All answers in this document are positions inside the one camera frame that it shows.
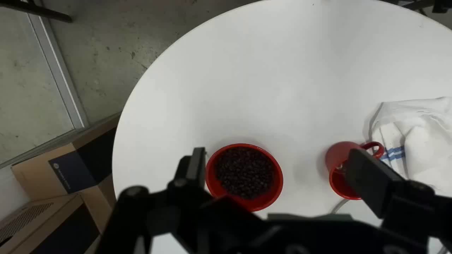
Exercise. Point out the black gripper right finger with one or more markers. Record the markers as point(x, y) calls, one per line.
point(410, 210)

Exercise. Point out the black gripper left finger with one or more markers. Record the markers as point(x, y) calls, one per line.
point(178, 210)

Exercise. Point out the red bowl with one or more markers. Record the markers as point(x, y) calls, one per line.
point(253, 204)

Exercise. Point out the dark coffee beans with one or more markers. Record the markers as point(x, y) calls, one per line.
point(245, 172)

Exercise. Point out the red cup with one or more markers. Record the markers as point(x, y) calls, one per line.
point(336, 158)

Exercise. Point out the white towel with blue stripes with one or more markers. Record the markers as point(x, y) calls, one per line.
point(417, 135)

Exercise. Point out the cardboard box with dark panel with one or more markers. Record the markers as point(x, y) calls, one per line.
point(71, 195)

